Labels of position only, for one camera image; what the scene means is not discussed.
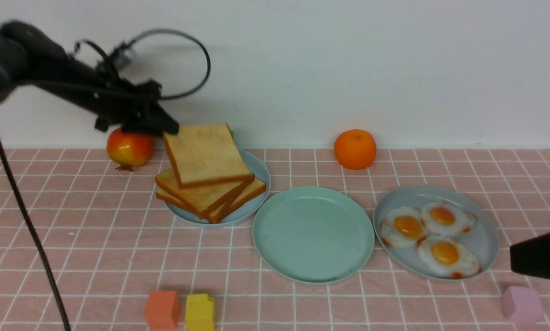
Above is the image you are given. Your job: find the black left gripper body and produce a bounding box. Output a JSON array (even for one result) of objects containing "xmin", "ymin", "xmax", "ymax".
[{"xmin": 94, "ymin": 96, "xmax": 157, "ymax": 132}]

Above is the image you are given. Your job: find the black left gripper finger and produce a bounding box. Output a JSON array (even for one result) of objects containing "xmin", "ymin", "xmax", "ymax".
[{"xmin": 121, "ymin": 103, "xmax": 180, "ymax": 137}]

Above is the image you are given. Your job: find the toast slice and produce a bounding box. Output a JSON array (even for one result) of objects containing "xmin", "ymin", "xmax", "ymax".
[
  {"xmin": 155, "ymin": 188, "xmax": 197, "ymax": 216},
  {"xmin": 206, "ymin": 177, "xmax": 267, "ymax": 224},
  {"xmin": 155, "ymin": 169, "xmax": 255, "ymax": 219},
  {"xmin": 163, "ymin": 122, "xmax": 253, "ymax": 188}
]

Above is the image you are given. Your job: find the fried egg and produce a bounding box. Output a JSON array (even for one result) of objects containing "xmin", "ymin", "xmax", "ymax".
[
  {"xmin": 416, "ymin": 235, "xmax": 482, "ymax": 279},
  {"xmin": 380, "ymin": 206, "xmax": 430, "ymax": 249},
  {"xmin": 421, "ymin": 201, "xmax": 476, "ymax": 237}
]

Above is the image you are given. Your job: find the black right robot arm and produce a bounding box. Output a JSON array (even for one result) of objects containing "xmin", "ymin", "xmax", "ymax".
[{"xmin": 509, "ymin": 232, "xmax": 550, "ymax": 280}]

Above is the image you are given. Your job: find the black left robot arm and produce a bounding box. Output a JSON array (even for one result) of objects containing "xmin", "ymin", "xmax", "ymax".
[{"xmin": 0, "ymin": 20, "xmax": 180, "ymax": 137}]

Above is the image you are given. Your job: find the red yellow pomegranate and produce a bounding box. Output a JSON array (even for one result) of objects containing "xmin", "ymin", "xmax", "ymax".
[{"xmin": 106, "ymin": 127, "xmax": 153, "ymax": 171}]

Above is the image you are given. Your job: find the pink checkered tablecloth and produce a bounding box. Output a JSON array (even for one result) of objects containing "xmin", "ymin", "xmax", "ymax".
[{"xmin": 8, "ymin": 149, "xmax": 550, "ymax": 331}]

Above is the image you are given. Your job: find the orange cube block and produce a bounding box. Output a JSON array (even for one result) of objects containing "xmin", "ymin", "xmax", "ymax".
[{"xmin": 144, "ymin": 291, "xmax": 180, "ymax": 331}]

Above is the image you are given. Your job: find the green centre plate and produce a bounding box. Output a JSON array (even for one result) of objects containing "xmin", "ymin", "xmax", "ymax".
[{"xmin": 252, "ymin": 187, "xmax": 375, "ymax": 285}]

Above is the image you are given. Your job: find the yellow notched block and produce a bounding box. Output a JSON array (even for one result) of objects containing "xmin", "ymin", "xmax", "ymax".
[{"xmin": 185, "ymin": 293, "xmax": 216, "ymax": 331}]

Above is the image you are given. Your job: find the orange mandarin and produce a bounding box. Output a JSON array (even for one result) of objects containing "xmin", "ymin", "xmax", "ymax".
[{"xmin": 332, "ymin": 129, "xmax": 377, "ymax": 170}]

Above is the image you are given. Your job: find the grey blue egg plate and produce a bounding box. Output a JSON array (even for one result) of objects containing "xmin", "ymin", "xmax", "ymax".
[{"xmin": 373, "ymin": 186, "xmax": 499, "ymax": 281}]

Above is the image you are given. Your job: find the fried egg front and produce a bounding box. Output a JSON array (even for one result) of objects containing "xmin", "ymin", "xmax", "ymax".
[{"xmin": 416, "ymin": 235, "xmax": 482, "ymax": 279}]

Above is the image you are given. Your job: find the pink house block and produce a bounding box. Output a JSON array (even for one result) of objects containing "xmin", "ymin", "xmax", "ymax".
[{"xmin": 501, "ymin": 286, "xmax": 544, "ymax": 325}]

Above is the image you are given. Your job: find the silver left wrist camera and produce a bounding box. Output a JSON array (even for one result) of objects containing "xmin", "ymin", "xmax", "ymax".
[{"xmin": 109, "ymin": 42, "xmax": 137, "ymax": 71}]

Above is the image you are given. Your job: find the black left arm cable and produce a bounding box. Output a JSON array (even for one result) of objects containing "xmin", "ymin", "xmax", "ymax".
[{"xmin": 0, "ymin": 29, "xmax": 212, "ymax": 331}]

